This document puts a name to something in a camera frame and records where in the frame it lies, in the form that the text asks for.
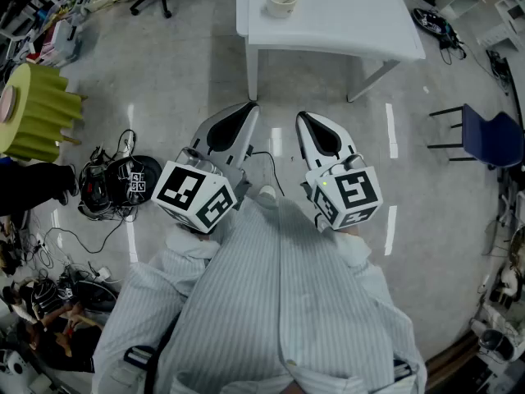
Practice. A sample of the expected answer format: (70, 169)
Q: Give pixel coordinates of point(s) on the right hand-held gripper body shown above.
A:
(352, 191)

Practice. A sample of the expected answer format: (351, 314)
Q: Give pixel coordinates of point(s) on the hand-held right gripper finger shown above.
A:
(301, 138)
(342, 138)

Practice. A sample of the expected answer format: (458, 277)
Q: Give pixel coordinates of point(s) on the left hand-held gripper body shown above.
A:
(180, 187)

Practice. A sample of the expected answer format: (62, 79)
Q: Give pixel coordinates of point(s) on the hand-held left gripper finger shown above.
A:
(201, 136)
(246, 138)

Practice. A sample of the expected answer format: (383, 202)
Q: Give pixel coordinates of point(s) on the cream white cup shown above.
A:
(277, 8)

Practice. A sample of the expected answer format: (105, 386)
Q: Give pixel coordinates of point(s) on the person's left forearm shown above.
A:
(180, 253)

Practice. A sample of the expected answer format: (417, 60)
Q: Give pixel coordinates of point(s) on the person's right forearm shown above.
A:
(361, 261)

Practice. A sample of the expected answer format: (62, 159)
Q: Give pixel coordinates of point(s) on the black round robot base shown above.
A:
(152, 170)

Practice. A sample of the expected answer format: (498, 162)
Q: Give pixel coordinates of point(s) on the person's white shoe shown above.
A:
(267, 191)

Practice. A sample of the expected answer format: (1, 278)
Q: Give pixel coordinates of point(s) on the white power adapter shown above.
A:
(103, 272)

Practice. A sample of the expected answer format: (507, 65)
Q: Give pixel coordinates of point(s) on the white table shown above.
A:
(348, 15)

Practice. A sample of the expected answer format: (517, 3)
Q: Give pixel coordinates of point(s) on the person's striped shirt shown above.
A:
(266, 302)

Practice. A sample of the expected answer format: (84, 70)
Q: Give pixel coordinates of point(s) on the blue chair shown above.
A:
(492, 138)

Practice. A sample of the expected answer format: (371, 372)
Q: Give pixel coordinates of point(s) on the green skirted round table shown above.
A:
(41, 109)

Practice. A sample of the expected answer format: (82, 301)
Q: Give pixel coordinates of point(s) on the pile of books and boxes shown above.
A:
(61, 39)

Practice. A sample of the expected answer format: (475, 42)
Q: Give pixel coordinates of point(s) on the pink plate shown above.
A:
(8, 105)

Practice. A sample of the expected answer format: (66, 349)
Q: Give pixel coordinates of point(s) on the white cubby shelf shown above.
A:
(508, 6)

